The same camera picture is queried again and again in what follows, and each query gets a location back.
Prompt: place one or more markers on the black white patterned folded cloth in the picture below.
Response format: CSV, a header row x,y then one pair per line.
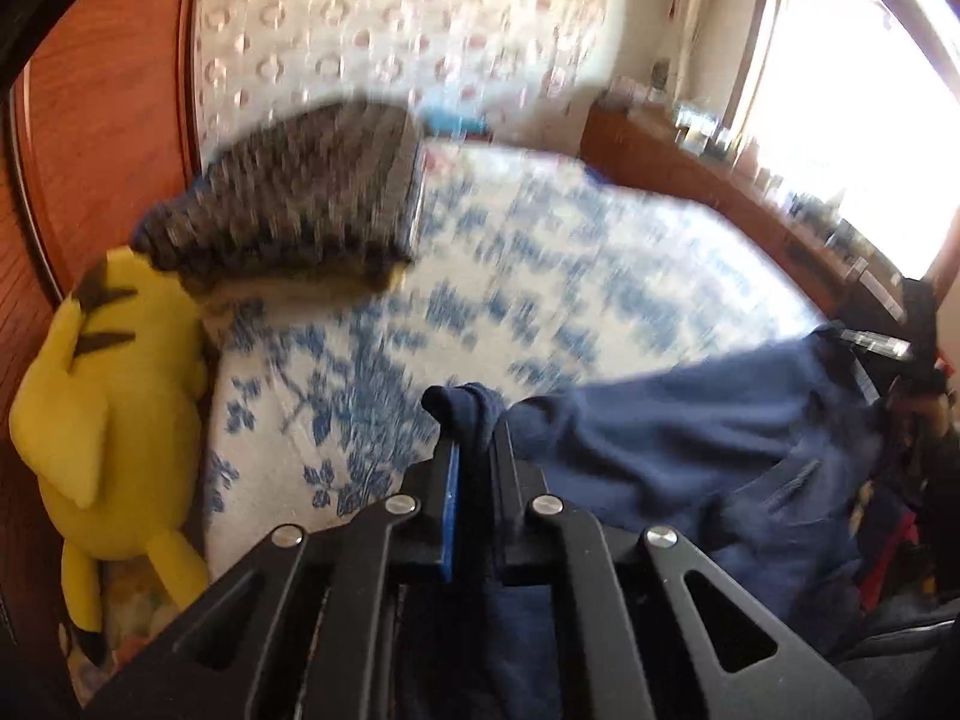
x,y
337,185

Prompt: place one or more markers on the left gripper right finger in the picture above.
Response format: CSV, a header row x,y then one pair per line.
x,y
523,549

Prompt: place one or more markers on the pink floral beige blanket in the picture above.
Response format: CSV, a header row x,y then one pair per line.
x,y
136,609

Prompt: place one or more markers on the blue box behind bed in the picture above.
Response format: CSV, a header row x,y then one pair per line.
x,y
442,123

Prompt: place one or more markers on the navy blue garment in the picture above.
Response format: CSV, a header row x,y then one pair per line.
x,y
755,457

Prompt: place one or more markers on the wooden wardrobe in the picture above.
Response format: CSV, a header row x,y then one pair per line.
x,y
97,124

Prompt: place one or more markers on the blue floral white quilt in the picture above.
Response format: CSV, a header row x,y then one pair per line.
x,y
531,276

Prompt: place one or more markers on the clutter on sideboard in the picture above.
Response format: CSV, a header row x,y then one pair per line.
x,y
744,160

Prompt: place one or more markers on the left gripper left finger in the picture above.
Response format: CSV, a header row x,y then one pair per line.
x,y
428,537

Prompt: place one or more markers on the wooden sideboard cabinet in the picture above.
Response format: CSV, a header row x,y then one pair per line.
x,y
629,155

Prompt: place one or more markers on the yellow plush toy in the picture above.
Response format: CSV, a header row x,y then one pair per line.
x,y
107,417

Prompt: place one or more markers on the white circle pattern curtain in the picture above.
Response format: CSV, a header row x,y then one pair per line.
x,y
527,69

